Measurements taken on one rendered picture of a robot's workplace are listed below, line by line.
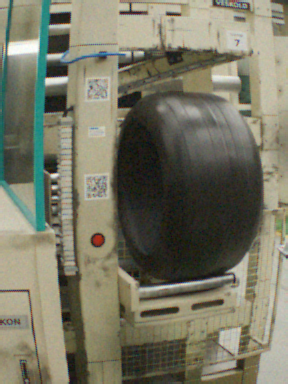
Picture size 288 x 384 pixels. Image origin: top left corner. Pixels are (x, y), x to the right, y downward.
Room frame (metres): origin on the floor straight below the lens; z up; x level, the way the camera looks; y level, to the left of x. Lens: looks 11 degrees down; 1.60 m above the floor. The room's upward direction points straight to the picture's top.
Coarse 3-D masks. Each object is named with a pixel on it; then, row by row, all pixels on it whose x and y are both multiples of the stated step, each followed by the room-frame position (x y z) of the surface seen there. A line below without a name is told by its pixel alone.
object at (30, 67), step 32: (32, 0) 1.44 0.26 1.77; (32, 32) 1.40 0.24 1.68; (32, 64) 1.37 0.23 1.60; (32, 96) 1.35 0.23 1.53; (0, 128) 1.79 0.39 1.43; (32, 128) 1.34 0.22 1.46; (0, 160) 1.79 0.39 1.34; (32, 160) 1.34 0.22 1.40; (32, 192) 1.34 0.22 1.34; (32, 224) 1.32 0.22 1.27
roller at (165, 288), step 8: (232, 272) 2.11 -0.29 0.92; (176, 280) 2.05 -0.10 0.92; (184, 280) 2.05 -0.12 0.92; (192, 280) 2.06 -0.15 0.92; (200, 280) 2.06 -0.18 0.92; (208, 280) 2.07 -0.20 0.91; (216, 280) 2.08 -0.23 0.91; (224, 280) 2.08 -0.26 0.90; (232, 280) 2.09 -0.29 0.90; (144, 288) 2.00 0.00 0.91; (152, 288) 2.00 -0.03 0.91; (160, 288) 2.01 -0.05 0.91; (168, 288) 2.02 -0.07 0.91; (176, 288) 2.03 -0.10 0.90; (184, 288) 2.04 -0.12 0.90; (192, 288) 2.05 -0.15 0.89; (200, 288) 2.06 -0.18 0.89; (208, 288) 2.07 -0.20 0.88; (144, 296) 1.99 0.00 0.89; (152, 296) 2.01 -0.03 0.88
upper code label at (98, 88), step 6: (90, 78) 2.01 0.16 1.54; (96, 78) 2.02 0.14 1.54; (102, 78) 2.03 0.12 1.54; (108, 78) 2.03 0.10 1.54; (90, 84) 2.01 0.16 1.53; (96, 84) 2.02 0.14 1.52; (102, 84) 2.03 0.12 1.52; (108, 84) 2.03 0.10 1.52; (90, 90) 2.01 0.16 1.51; (96, 90) 2.02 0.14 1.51; (102, 90) 2.03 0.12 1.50; (108, 90) 2.03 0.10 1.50; (90, 96) 2.01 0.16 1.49; (96, 96) 2.02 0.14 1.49; (102, 96) 2.03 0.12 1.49; (108, 96) 2.03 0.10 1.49
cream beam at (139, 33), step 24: (120, 24) 2.32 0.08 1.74; (144, 24) 2.35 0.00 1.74; (168, 24) 2.38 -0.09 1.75; (192, 24) 2.41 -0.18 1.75; (216, 24) 2.45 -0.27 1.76; (240, 24) 2.49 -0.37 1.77; (120, 48) 2.32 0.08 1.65; (144, 48) 2.35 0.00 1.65; (168, 48) 2.38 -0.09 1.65; (192, 48) 2.41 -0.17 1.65; (216, 48) 2.45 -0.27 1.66
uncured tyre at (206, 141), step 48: (144, 96) 2.23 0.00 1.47; (192, 96) 2.14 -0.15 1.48; (144, 144) 2.44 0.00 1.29; (192, 144) 1.95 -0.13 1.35; (240, 144) 2.00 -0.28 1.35; (144, 192) 2.45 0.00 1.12; (192, 192) 1.90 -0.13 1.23; (240, 192) 1.95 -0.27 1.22; (144, 240) 2.35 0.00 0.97; (192, 240) 1.92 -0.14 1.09; (240, 240) 1.98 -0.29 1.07
